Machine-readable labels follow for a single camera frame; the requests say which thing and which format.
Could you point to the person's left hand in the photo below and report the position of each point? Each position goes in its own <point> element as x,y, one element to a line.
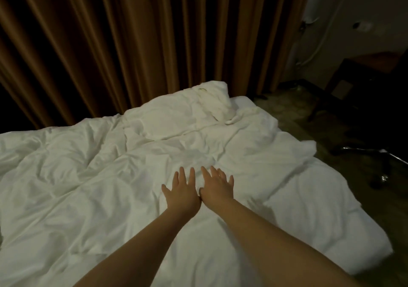
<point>182,197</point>

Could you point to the person's right hand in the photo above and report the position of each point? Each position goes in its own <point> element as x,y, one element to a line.
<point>218,191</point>

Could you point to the white duvet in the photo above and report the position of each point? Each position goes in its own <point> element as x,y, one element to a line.
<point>83,169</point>

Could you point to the white bed sheet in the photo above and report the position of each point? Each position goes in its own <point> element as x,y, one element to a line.
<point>331,220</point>

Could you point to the person's right forearm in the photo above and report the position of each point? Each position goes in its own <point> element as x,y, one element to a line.
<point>287,252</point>

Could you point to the person's left forearm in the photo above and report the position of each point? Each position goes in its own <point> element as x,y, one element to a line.
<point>134,255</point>

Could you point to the brown curtain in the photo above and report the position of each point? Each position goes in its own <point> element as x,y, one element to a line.
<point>127,35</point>

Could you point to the black office chair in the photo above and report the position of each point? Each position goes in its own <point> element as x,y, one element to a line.
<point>382,118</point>

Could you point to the dark wooden desk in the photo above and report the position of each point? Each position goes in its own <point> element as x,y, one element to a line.
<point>370,64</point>

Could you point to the white wall pipe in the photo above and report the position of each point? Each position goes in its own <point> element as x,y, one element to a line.
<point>322,29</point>

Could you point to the white wall socket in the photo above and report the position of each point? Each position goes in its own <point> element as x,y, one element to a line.
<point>363,26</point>

